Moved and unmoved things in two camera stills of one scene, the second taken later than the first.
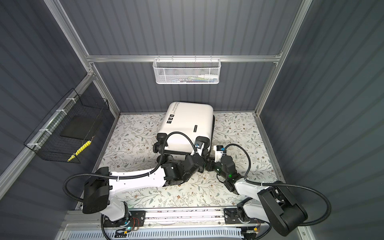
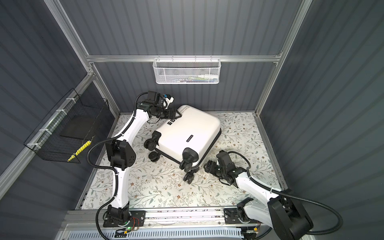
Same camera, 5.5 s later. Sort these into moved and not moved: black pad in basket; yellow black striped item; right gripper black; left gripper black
Moved: left gripper black
Not moved: right gripper black; yellow black striped item; black pad in basket
